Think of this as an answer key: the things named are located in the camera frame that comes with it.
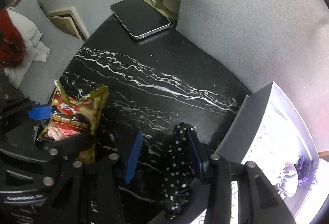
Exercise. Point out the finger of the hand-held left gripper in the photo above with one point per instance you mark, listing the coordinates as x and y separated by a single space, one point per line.
39 112
69 144

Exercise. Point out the white cardboard box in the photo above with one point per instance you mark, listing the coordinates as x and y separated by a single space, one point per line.
244 124

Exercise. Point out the white foam board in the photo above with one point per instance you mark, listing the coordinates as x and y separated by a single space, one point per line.
244 21

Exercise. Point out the purple tasselled sachet pouch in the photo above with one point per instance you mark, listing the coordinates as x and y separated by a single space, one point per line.
287 175

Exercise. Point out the olive tray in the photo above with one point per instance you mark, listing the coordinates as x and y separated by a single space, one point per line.
160 7

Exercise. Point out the wooden picture frame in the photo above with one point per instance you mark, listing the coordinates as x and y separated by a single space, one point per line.
68 22

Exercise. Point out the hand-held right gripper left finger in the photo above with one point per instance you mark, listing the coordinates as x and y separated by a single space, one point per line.
132 157

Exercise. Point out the gold and black cereal packet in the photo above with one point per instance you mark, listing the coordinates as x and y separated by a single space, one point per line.
72 116

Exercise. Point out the grey cushion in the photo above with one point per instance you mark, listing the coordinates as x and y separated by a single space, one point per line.
51 47

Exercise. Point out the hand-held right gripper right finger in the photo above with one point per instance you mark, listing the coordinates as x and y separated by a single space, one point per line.
198 159

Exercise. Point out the white crumpled cloth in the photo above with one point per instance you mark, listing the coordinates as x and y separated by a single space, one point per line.
33 39

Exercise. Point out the red plaid cloth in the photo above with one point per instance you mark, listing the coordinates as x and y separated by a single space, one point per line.
11 39

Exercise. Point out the black polka dot scrunchie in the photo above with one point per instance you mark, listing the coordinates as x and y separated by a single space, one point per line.
174 170

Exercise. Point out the black smartphone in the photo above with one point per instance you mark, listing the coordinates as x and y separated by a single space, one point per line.
140 16

